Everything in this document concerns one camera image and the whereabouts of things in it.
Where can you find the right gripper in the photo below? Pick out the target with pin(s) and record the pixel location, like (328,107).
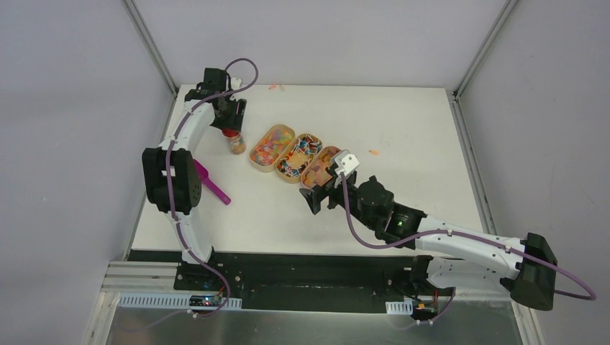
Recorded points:
(313,198)

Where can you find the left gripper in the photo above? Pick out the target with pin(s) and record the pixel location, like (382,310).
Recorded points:
(233,121)

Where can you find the red jar lid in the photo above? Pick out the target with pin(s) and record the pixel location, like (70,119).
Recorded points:
(230,133)

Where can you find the clear plastic jar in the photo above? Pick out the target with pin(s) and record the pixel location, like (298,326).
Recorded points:
(236,144)

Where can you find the magenta plastic scoop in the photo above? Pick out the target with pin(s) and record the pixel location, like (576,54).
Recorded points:
(207,182)

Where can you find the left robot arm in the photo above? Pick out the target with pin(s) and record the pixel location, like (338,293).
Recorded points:
(172,181)

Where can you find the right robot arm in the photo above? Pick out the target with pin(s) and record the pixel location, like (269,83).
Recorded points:
(521,268)

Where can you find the tray of popsicle candies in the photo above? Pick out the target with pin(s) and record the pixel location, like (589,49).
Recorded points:
(316,171)

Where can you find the tray of lollipop candies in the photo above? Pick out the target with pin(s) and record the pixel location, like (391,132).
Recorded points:
(294,160)

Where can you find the tray of gummy candies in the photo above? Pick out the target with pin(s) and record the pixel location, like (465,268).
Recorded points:
(269,148)

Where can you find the spilled candy at table edge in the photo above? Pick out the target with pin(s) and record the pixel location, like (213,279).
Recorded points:
(276,86)

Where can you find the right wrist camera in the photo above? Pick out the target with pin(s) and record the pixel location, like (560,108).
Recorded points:
(344,163)

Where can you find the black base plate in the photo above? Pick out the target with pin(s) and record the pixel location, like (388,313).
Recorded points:
(295,282)

